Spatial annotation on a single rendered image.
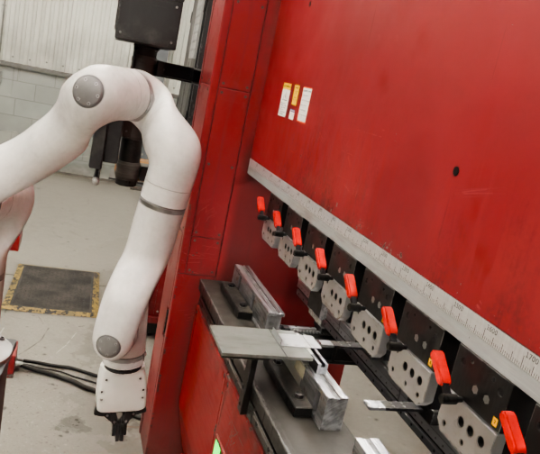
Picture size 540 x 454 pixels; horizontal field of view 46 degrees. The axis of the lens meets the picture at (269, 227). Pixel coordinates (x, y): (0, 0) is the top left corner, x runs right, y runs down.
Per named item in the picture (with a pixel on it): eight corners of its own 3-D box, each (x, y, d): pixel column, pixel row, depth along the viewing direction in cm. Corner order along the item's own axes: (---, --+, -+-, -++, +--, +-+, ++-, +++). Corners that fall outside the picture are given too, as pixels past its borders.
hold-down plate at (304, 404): (262, 363, 194) (264, 355, 194) (279, 364, 196) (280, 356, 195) (292, 417, 167) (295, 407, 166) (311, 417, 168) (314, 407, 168)
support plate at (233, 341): (208, 327, 184) (209, 324, 184) (292, 333, 192) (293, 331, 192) (221, 356, 167) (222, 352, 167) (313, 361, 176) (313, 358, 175)
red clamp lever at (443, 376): (432, 348, 111) (444, 402, 106) (452, 349, 112) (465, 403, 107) (426, 351, 112) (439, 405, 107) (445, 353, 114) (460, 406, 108)
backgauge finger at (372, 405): (354, 398, 160) (359, 380, 159) (442, 402, 169) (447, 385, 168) (375, 424, 149) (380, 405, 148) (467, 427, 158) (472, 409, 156)
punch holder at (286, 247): (276, 254, 207) (287, 205, 203) (300, 257, 209) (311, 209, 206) (290, 269, 193) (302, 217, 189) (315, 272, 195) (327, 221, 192)
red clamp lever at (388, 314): (381, 304, 130) (390, 348, 124) (399, 305, 131) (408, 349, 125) (378, 308, 131) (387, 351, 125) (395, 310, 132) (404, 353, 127)
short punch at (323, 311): (305, 312, 187) (312, 282, 185) (311, 312, 187) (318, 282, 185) (316, 325, 177) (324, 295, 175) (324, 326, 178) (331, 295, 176)
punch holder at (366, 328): (348, 331, 151) (364, 267, 148) (379, 334, 154) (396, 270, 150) (375, 360, 137) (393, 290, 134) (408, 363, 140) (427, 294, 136)
